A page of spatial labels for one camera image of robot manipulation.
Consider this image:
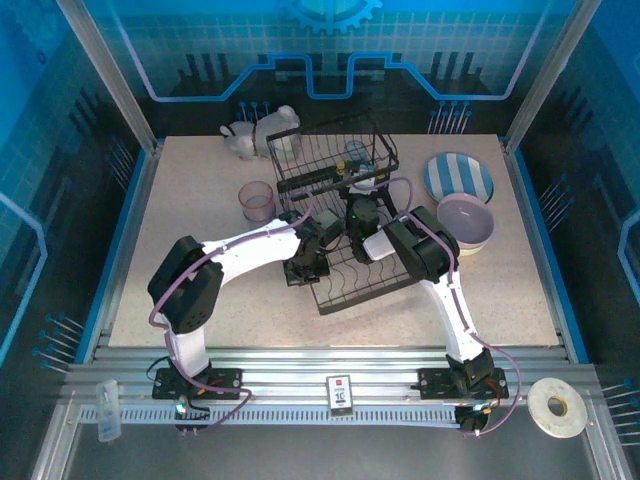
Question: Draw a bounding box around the clear bluish cup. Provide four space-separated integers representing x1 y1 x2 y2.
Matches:
343 139 367 166

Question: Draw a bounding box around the black wire dish rack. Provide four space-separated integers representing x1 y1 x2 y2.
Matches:
264 110 421 317

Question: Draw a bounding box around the blue white striped plate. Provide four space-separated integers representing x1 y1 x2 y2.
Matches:
423 153 496 204

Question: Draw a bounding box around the pink transparent cup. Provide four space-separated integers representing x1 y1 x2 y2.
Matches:
237 180 276 222

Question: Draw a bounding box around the lilac bowl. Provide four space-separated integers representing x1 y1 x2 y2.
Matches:
435 193 496 250

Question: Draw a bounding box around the pale green bowl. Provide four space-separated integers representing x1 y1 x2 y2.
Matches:
452 238 490 259

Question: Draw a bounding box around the white grey plush dog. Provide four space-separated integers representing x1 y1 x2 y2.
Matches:
219 104 302 161

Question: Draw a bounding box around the small number label card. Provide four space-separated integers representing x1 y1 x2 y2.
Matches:
325 374 355 418

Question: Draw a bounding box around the clear plastic packet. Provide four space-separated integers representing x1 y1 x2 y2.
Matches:
96 378 123 444

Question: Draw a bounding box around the grey tape roll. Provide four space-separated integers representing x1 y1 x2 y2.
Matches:
527 377 589 440

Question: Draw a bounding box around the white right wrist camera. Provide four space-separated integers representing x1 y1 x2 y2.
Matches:
352 162 387 195

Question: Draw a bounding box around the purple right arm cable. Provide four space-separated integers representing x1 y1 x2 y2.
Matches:
349 177 524 439

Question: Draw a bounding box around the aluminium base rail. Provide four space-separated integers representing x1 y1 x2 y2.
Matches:
59 345 604 409

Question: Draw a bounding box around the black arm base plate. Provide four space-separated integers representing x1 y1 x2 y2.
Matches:
417 367 509 401
152 367 245 401

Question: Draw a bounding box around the white slotted cable duct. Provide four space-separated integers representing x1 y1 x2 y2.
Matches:
79 405 464 426

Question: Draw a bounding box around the aluminium frame post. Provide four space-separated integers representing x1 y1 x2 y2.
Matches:
55 0 164 151
502 0 604 151

